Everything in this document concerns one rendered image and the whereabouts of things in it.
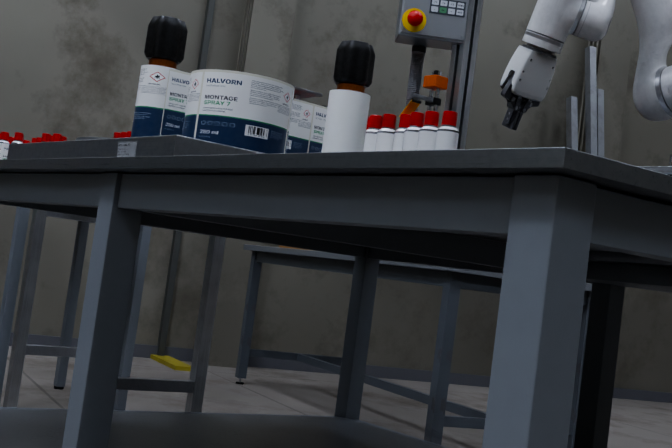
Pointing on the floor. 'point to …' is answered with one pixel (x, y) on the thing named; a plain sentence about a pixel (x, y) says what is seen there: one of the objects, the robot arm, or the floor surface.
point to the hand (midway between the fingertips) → (512, 118)
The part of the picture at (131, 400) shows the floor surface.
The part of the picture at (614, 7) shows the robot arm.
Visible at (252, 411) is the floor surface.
